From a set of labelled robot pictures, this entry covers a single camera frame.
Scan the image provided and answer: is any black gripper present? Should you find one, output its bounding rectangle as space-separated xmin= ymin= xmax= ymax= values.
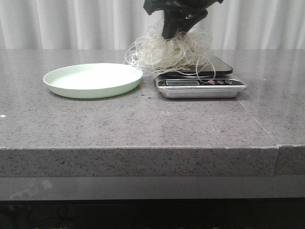
xmin=143 ymin=0 xmax=223 ymax=40

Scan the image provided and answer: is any white vermicelli noodle bundle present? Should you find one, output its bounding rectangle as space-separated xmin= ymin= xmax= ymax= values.
xmin=124 ymin=22 xmax=216 ymax=80

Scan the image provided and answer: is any digital kitchen scale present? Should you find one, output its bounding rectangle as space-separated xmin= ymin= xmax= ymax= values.
xmin=154 ymin=56 xmax=247 ymax=99

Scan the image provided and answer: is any pale green round plate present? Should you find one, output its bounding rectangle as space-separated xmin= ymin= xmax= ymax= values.
xmin=43 ymin=63 xmax=143 ymax=99

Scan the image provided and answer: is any white pleated curtain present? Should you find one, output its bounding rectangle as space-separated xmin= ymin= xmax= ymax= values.
xmin=0 ymin=0 xmax=305 ymax=50

